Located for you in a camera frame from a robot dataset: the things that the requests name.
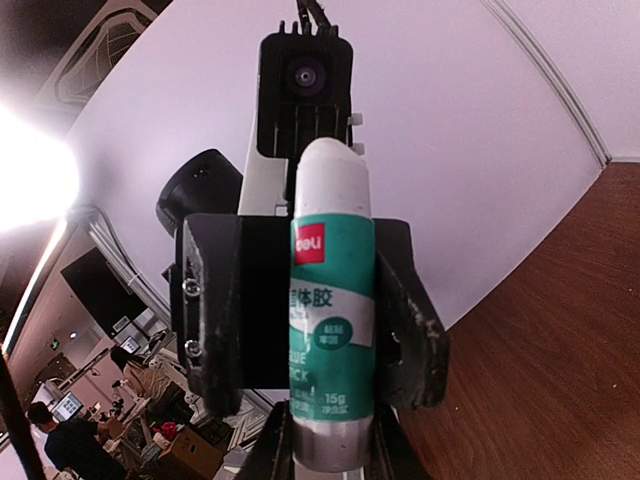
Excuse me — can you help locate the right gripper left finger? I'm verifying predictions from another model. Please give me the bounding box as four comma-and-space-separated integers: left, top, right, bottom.
239, 401, 295, 480

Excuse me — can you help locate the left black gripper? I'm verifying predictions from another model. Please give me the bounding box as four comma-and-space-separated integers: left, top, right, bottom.
169, 214, 450, 416

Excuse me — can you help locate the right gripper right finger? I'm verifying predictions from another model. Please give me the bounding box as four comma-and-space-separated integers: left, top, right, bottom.
367, 403, 430, 480

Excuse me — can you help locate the green white glue stick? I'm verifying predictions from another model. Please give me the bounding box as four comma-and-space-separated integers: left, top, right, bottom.
289, 138, 376, 472

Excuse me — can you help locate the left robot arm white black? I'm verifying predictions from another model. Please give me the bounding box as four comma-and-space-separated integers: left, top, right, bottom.
156, 149, 449, 417

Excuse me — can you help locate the cardboard box in background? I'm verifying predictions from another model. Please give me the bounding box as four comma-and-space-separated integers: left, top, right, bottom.
158, 428, 223, 480

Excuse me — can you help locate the seated person in background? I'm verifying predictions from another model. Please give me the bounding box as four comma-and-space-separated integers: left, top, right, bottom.
110, 346, 171, 401

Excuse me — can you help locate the person in dark shirt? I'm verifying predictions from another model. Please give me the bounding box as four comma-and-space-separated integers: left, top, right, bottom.
27, 402, 127, 480

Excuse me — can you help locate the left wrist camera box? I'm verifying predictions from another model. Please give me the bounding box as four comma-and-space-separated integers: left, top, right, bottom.
237, 19, 367, 219

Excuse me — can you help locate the right black braided cable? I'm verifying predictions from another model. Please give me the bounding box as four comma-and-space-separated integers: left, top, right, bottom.
0, 354, 49, 480

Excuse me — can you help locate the black braided cable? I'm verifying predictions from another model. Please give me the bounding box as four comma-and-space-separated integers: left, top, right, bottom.
0, 354, 49, 480
294, 0, 334, 29

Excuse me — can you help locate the left black braided cable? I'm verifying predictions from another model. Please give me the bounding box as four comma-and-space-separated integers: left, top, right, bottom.
294, 0, 334, 29

